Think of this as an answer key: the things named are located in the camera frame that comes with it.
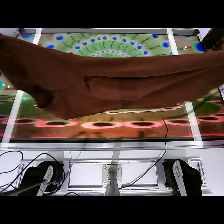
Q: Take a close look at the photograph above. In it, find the brown garment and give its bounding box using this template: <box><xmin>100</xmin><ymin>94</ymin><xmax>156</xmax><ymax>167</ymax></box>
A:
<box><xmin>0</xmin><ymin>33</ymin><xmax>224</xmax><ymax>121</ymax></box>

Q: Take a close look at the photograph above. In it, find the black cable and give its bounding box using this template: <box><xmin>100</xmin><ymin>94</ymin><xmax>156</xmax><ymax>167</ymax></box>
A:
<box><xmin>120</xmin><ymin>118</ymin><xmax>169</xmax><ymax>189</ymax></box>
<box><xmin>0</xmin><ymin>150</ymin><xmax>72</xmax><ymax>196</ymax></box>

